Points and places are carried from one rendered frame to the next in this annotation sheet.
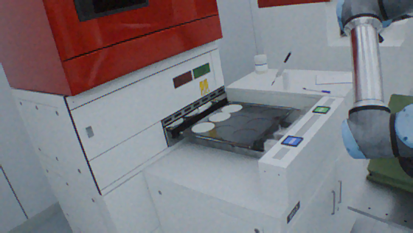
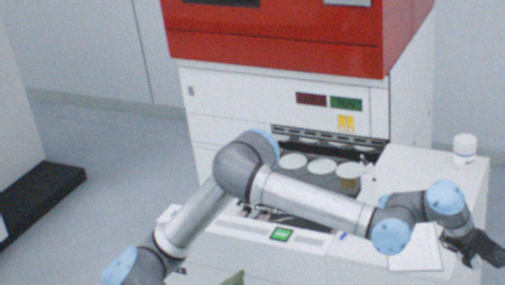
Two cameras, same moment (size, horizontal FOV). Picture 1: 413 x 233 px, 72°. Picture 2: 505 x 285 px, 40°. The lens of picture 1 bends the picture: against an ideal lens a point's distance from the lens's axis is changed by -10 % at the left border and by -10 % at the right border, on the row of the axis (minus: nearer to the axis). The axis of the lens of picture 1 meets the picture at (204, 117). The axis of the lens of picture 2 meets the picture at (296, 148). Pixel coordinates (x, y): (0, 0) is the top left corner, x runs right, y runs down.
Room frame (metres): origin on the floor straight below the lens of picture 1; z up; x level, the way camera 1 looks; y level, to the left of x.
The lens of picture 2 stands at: (0.58, -1.95, 2.19)
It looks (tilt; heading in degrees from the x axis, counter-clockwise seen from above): 31 degrees down; 71
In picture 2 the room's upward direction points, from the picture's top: 5 degrees counter-clockwise
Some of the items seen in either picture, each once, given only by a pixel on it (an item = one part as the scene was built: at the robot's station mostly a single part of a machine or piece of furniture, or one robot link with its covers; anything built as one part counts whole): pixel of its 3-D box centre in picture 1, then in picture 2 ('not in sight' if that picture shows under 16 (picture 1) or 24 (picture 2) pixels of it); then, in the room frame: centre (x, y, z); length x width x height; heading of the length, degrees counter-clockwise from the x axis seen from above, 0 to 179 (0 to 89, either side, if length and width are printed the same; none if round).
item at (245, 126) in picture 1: (237, 120); (309, 182); (1.24, -0.14, 0.90); 0.34 x 0.34 x 0.01; 46
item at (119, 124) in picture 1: (164, 106); (280, 114); (1.26, 0.16, 1.02); 0.82 x 0.03 x 0.40; 136
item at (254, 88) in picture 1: (295, 93); (414, 220); (1.45, -0.48, 0.89); 0.62 x 0.35 x 0.14; 46
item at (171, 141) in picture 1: (199, 116); (326, 151); (1.38, 0.02, 0.89); 0.44 x 0.02 x 0.10; 136
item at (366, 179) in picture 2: (282, 75); (368, 178); (1.34, -0.39, 1.03); 0.06 x 0.04 x 0.13; 46
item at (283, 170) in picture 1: (310, 141); (245, 245); (0.94, -0.35, 0.89); 0.55 x 0.09 x 0.14; 136
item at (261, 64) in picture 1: (261, 63); (464, 151); (1.69, -0.37, 1.01); 0.07 x 0.07 x 0.10
